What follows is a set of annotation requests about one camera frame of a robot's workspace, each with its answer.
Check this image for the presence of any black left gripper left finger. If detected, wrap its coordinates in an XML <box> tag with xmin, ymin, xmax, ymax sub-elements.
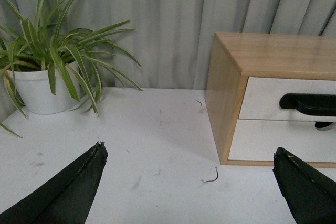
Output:
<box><xmin>1</xmin><ymin>142</ymin><xmax>108</xmax><ymax>223</ymax></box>

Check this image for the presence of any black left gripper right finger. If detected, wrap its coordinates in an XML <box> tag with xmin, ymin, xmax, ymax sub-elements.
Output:
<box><xmin>273</xmin><ymin>147</ymin><xmax>335</xmax><ymax>223</ymax></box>

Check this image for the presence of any black drawer handle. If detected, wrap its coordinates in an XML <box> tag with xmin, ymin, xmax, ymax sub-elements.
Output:
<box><xmin>279</xmin><ymin>93</ymin><xmax>335</xmax><ymax>116</ymax></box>

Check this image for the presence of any white drawer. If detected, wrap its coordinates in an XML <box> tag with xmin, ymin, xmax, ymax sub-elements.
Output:
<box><xmin>228</xmin><ymin>120</ymin><xmax>335</xmax><ymax>163</ymax></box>
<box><xmin>239</xmin><ymin>77</ymin><xmax>335</xmax><ymax>122</ymax></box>

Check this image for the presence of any wooden drawer cabinet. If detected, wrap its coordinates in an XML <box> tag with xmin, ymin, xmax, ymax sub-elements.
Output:
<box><xmin>205</xmin><ymin>32</ymin><xmax>335</xmax><ymax>168</ymax></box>

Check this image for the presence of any white plant pot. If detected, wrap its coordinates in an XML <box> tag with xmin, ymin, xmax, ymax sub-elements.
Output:
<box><xmin>6</xmin><ymin>70</ymin><xmax>78</xmax><ymax>114</ymax></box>

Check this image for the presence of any green spider plant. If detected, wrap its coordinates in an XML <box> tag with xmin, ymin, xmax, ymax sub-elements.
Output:
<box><xmin>0</xmin><ymin>0</ymin><xmax>143</xmax><ymax>138</ymax></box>

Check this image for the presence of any grey curtain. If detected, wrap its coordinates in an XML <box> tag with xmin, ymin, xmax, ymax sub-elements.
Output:
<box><xmin>11</xmin><ymin>0</ymin><xmax>335</xmax><ymax>89</ymax></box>

